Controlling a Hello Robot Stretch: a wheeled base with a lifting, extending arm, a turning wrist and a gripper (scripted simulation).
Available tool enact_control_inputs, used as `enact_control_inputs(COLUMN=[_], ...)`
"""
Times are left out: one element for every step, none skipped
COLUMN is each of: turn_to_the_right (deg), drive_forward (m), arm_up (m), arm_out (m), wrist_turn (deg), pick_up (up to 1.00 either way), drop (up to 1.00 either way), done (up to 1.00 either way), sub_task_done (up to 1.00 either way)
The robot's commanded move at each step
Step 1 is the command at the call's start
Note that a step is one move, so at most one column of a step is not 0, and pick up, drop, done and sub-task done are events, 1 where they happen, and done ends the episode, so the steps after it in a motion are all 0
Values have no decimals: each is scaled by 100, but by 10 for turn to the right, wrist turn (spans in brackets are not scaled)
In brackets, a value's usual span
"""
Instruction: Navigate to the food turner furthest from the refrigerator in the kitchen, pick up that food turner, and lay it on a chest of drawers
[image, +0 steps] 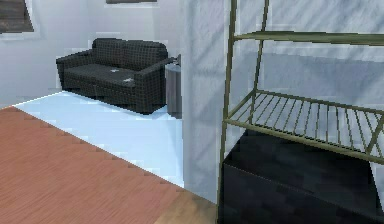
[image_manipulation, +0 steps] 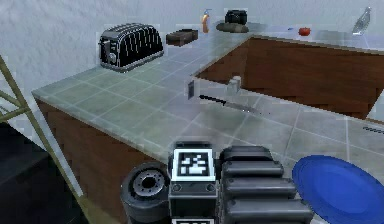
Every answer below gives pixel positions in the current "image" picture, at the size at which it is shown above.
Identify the olive metal shelf rack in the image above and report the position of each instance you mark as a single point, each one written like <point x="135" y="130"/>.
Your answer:
<point x="300" y="130"/>

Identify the black checked sofa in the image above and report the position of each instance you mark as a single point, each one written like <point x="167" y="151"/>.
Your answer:
<point x="113" y="71"/>

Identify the dark framed wall picture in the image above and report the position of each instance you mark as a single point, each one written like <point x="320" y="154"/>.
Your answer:
<point x="131" y="1"/>
<point x="15" y="15"/>

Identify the grey round side table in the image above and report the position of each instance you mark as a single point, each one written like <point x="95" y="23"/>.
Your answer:
<point x="173" y="86"/>

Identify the small white item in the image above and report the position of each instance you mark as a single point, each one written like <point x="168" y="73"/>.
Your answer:
<point x="127" y="79"/>
<point x="114" y="70"/>

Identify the black box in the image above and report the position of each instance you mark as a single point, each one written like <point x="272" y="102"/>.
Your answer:
<point x="293" y="186"/>

